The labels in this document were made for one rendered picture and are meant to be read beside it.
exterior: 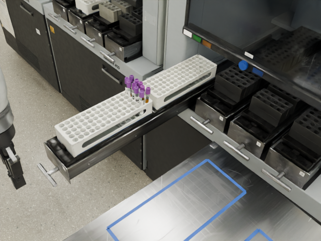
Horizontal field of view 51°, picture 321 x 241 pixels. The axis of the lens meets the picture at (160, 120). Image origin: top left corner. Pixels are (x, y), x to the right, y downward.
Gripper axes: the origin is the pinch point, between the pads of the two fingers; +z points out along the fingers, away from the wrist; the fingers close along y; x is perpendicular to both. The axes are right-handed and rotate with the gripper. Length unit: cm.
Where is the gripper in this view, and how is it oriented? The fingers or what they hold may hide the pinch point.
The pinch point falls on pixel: (16, 177)
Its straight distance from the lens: 101.0
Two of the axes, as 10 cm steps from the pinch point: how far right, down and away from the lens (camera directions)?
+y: -6.7, -5.3, 5.2
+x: -7.4, 4.4, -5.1
